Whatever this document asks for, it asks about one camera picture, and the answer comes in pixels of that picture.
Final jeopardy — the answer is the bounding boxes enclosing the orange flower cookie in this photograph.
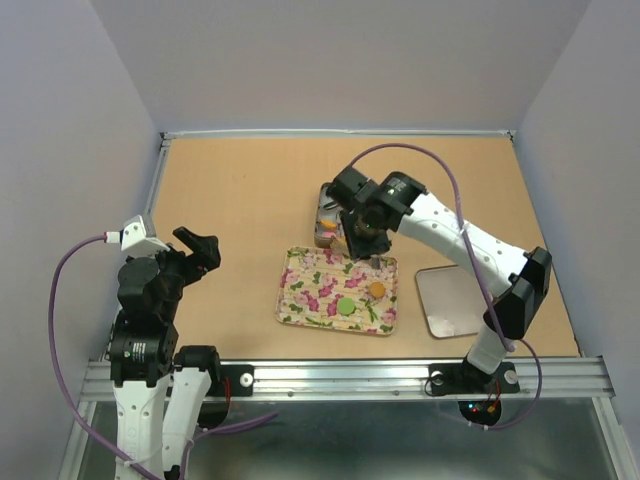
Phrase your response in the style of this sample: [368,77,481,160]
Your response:
[368,282,386,299]
[331,240,348,254]

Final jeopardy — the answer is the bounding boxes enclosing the brown cookie tin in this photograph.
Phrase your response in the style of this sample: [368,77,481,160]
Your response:
[314,182,345,248]

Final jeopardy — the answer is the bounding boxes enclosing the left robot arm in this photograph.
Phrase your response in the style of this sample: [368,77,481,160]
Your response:
[109,227,223,479]

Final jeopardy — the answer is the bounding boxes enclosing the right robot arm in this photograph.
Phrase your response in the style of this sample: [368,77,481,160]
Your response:
[326,167,552,390]

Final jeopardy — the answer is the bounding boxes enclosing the floral serving tray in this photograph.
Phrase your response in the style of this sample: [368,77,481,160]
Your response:
[275,247,398,336]

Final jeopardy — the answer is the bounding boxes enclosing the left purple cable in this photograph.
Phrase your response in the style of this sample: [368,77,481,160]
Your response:
[47,234,279,476]

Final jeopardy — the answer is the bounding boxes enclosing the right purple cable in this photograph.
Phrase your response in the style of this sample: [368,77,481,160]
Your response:
[349,143,543,431]

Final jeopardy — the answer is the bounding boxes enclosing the brown tin lid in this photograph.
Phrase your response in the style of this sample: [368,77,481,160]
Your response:
[415,265,485,339]

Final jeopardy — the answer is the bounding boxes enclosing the aluminium front rail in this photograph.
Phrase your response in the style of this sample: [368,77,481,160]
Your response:
[79,355,615,401]

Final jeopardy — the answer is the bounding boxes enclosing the green sandwich cookie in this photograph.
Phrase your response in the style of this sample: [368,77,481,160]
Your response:
[336,297,356,316]

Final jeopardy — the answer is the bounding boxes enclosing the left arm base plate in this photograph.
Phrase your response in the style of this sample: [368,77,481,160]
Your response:
[206,363,256,398]

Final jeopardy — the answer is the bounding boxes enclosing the metal tongs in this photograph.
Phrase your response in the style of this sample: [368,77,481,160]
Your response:
[329,237,381,269]

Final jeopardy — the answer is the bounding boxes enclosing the purple cable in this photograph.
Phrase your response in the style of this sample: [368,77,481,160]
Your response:
[47,234,279,476]
[349,143,543,431]

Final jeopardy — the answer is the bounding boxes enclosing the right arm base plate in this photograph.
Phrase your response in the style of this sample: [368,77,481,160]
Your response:
[428,361,520,396]

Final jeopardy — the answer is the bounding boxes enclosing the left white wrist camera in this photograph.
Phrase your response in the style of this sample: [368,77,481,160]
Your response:
[104,215,167,258]

